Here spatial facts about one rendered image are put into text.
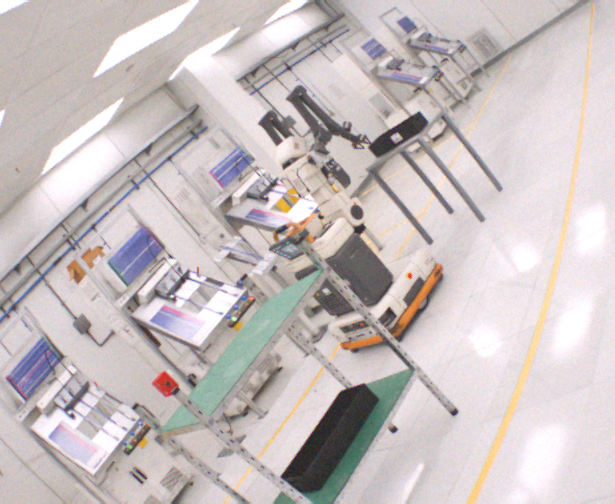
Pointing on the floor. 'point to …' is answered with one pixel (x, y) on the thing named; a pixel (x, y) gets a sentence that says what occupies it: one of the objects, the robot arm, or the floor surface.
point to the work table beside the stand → (427, 177)
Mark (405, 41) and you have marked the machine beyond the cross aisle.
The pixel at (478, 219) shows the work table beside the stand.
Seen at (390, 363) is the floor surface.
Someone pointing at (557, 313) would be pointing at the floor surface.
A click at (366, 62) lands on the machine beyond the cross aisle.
